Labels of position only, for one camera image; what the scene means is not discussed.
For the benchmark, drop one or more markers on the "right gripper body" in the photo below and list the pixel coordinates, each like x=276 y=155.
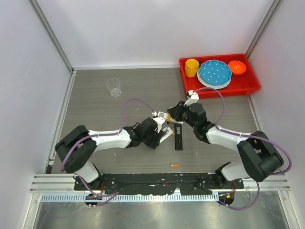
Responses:
x=185 y=116

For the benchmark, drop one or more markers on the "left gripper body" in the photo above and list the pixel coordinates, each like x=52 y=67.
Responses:
x=152 y=140

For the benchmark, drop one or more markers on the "yellow handled screwdriver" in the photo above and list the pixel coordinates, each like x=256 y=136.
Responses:
x=168 y=118

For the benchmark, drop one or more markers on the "white remote with batteries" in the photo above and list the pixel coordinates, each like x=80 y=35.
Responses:
x=164 y=116

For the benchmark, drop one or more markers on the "black remote control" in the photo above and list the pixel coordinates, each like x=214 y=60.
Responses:
x=178 y=137

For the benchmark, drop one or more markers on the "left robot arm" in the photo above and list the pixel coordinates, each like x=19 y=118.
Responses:
x=76 y=148

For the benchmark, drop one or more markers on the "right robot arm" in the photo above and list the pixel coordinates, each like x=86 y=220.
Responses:
x=259 y=158

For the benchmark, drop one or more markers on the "pale grey plate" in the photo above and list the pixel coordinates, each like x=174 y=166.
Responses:
x=202 y=81

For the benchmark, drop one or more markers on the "yellow plastic cup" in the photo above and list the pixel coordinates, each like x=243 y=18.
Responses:
x=191 y=68

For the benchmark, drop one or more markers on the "blue dotted plate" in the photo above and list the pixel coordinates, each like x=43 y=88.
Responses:
x=215 y=72

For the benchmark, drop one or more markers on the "clear plastic cup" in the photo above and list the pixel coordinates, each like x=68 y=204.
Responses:
x=114 y=87

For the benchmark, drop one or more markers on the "orange bowl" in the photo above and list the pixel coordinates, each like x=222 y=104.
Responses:
x=237 y=67

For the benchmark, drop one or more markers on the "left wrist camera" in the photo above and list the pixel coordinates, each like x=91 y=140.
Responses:
x=158 y=120

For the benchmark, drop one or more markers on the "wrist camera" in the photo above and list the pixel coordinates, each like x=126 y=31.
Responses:
x=158 y=120
x=192 y=97

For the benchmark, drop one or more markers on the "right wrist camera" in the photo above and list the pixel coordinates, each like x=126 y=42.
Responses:
x=192 y=97

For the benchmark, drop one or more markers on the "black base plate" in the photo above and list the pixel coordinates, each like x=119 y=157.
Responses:
x=160 y=184

